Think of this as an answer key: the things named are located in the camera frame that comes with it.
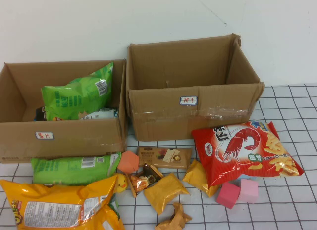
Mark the green chip bag with barcode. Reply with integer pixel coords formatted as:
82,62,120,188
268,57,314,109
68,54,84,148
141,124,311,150
41,61,114,121

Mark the large yellow chip bag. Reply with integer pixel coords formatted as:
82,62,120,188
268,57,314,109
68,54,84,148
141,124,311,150
0,174,126,230

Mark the crumpled tan wrapper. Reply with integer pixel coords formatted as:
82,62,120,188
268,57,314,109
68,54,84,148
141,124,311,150
155,202,193,230

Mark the white label with red writing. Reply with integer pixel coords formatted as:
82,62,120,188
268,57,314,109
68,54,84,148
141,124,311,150
179,95,199,107
34,131,55,141

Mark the light pink foam cube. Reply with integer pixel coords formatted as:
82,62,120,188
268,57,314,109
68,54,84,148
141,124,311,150
237,178,260,204

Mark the yellow snack packet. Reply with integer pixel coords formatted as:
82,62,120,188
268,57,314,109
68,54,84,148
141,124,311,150
182,159,221,198
143,172,191,216

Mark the tall cardboard box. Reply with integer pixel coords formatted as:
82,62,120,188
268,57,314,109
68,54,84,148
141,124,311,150
125,33,265,143

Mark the small brown orange snack packet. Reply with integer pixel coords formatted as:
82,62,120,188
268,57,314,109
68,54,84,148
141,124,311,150
125,162,164,198

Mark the dark pink foam cube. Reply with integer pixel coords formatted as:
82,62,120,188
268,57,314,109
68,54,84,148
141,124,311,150
215,182,241,210

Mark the green chip bag with QR code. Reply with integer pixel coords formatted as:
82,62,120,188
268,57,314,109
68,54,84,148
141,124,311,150
30,152,122,187

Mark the white grid tablecloth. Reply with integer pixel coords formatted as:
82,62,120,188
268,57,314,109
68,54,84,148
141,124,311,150
0,84,317,230

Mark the brown biscuit packet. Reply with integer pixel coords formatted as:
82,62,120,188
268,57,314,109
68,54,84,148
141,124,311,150
137,146,193,170

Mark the orange foam block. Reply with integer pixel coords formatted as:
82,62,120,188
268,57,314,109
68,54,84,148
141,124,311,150
116,150,140,174

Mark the low cardboard box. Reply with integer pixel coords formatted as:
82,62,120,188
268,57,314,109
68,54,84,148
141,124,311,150
0,58,128,164

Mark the black snack bag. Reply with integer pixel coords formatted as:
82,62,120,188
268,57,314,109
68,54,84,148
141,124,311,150
33,106,48,122

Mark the red shrimp cracker bag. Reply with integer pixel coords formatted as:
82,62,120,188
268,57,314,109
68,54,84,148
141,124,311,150
191,121,305,190

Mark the yellow rubber duck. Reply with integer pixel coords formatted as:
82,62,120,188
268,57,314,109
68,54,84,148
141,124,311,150
114,173,128,194

